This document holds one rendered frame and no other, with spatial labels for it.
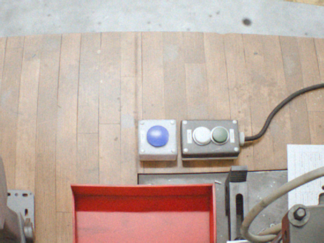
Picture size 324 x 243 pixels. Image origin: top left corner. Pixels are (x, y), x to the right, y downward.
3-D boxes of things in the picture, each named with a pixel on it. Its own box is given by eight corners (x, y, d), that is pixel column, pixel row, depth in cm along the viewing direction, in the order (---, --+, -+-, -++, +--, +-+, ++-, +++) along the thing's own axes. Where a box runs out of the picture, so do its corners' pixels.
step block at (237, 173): (224, 183, 126) (231, 165, 118) (239, 181, 126) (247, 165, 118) (225, 215, 123) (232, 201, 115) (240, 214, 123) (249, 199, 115)
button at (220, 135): (210, 131, 128) (212, 126, 126) (225, 131, 128) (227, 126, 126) (211, 146, 127) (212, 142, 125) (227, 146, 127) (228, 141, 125)
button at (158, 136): (146, 129, 128) (146, 124, 126) (168, 128, 128) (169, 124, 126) (146, 150, 126) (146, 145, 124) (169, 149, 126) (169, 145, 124)
